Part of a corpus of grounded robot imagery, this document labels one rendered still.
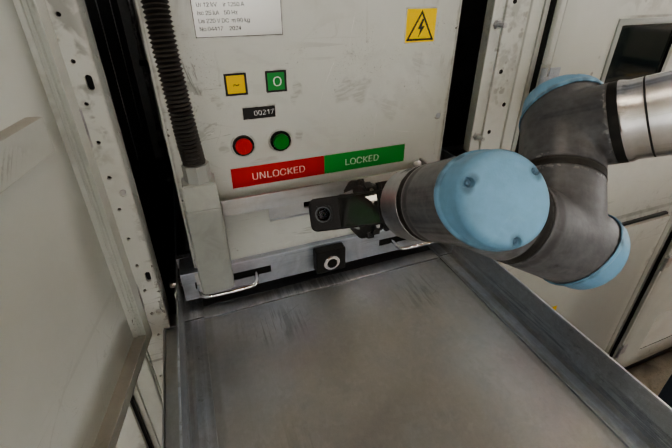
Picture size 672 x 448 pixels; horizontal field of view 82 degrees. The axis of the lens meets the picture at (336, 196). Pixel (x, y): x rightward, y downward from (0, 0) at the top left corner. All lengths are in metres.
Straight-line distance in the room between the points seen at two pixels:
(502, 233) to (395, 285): 0.45
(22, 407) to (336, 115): 0.53
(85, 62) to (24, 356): 0.32
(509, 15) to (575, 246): 0.44
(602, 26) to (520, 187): 0.55
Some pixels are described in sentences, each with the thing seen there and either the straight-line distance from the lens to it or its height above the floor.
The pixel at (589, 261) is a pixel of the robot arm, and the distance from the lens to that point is 0.45.
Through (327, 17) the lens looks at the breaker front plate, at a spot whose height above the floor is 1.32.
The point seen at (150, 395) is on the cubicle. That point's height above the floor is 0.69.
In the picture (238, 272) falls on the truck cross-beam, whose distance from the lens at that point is 0.74.
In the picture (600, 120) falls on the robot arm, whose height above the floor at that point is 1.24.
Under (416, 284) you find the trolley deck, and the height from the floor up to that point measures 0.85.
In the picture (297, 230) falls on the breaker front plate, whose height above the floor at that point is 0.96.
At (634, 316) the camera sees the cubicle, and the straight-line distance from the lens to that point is 1.72.
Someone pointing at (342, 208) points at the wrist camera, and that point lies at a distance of 0.52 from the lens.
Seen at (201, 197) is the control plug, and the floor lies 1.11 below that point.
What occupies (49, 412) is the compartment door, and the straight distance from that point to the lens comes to 0.57.
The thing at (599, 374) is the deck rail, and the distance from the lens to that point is 0.71.
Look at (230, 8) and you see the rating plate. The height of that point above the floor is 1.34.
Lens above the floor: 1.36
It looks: 29 degrees down
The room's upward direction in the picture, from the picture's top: straight up
